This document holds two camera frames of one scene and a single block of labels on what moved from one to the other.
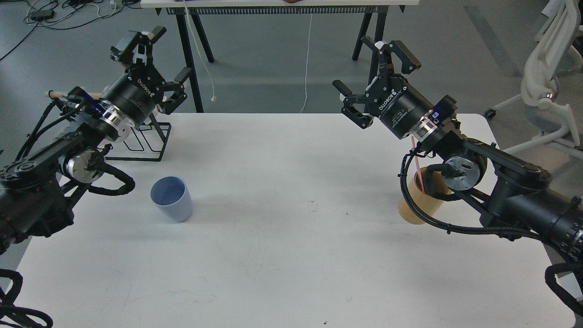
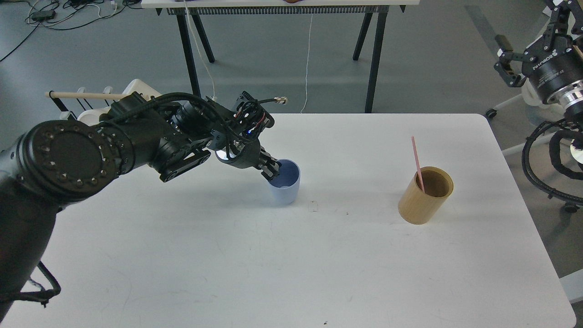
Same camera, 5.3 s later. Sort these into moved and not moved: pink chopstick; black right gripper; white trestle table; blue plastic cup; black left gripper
Moved: black left gripper; black right gripper; blue plastic cup
Not moved: pink chopstick; white trestle table
